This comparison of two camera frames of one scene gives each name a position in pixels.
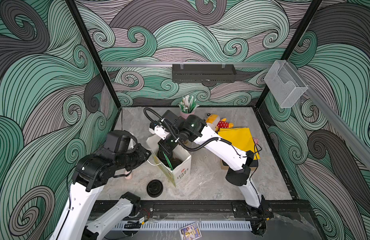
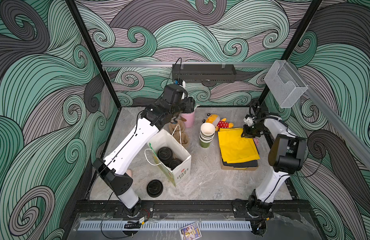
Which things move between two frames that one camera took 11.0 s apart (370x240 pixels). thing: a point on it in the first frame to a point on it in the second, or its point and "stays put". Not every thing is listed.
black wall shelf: [203, 73] stays put
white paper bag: [179, 174] stays put
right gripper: [167, 149] to [251, 130]
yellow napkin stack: [241, 137] stays put
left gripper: [144, 155] to [189, 105]
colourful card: [190, 232] stays put
